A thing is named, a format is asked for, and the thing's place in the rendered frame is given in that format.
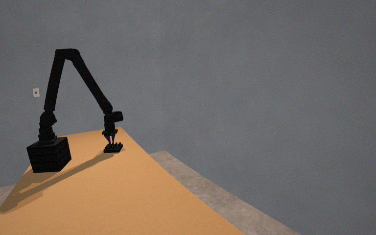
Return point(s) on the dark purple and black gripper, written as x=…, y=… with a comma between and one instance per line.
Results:
x=109, y=131

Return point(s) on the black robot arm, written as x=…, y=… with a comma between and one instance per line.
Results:
x=47, y=119

